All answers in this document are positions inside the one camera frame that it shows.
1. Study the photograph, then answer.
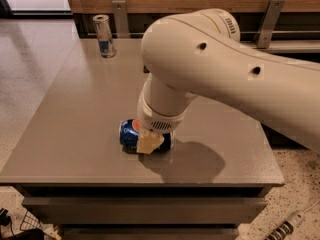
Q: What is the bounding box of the black wire basket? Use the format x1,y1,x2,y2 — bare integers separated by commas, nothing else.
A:
0,207,46,240

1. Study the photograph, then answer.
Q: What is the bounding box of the grey drawer cabinet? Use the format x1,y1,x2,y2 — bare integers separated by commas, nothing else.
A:
1,39,284,240

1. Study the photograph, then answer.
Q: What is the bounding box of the silver blue energy drink can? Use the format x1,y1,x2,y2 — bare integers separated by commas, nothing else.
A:
93,14,116,58

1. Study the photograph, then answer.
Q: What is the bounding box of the metal bracket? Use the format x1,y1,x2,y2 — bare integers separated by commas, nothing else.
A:
254,0,285,49
112,0,130,39

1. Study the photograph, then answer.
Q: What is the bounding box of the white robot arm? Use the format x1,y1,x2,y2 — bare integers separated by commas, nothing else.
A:
138,9,320,153

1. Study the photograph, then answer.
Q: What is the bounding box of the white power strip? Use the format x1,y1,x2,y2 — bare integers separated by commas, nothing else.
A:
264,199,320,240

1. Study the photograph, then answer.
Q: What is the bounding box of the blue pepsi can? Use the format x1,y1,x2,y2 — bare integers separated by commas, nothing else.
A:
119,119,174,154

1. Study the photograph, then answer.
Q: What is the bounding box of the right metal bracket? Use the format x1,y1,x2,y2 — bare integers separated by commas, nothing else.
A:
254,0,285,49

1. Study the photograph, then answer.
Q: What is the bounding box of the left metal bracket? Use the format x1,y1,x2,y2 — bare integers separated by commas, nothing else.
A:
112,0,130,39

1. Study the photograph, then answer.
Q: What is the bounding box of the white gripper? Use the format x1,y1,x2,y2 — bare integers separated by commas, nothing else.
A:
137,92,185,154

